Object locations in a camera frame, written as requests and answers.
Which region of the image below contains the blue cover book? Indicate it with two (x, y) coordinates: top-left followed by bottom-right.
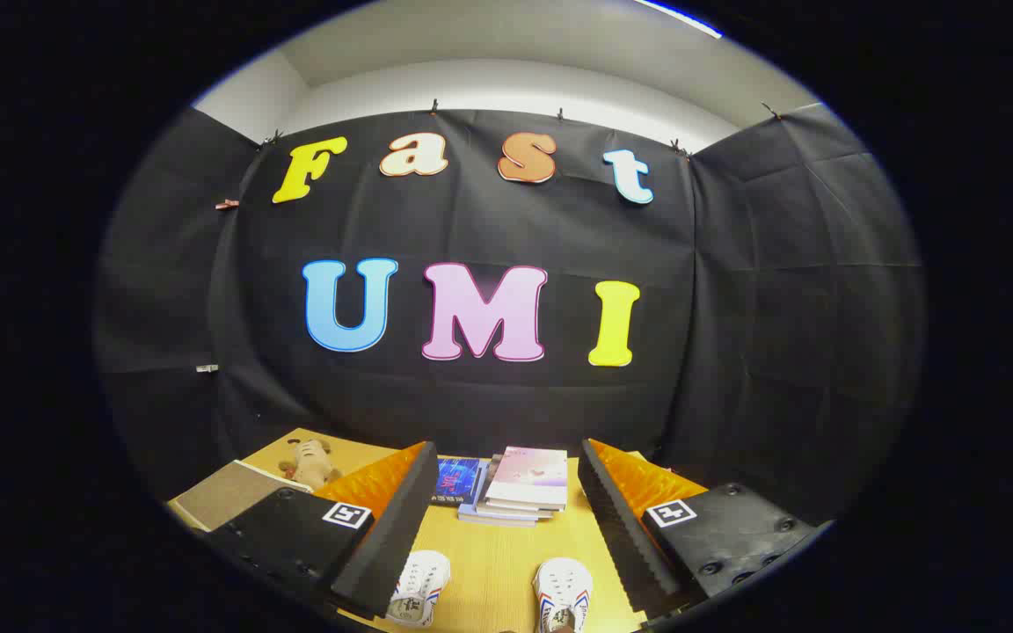
(430, 457), (490, 506)

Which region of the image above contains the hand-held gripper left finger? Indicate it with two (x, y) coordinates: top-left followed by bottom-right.
(208, 441), (440, 619)

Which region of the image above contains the white canvas shoe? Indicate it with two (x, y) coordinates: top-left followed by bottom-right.
(386, 550), (452, 628)
(533, 557), (594, 633)

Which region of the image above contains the pink cover book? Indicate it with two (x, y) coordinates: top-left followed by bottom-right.
(482, 447), (569, 513)

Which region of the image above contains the tan plush dog toy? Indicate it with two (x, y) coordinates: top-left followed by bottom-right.
(278, 437), (342, 491)

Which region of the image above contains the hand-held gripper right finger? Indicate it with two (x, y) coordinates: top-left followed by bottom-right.
(579, 438), (815, 621)

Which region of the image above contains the black backdrop cloth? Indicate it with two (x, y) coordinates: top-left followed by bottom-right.
(93, 104), (925, 528)

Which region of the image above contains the pale blue book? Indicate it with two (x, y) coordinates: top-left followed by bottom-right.
(458, 503), (543, 528)

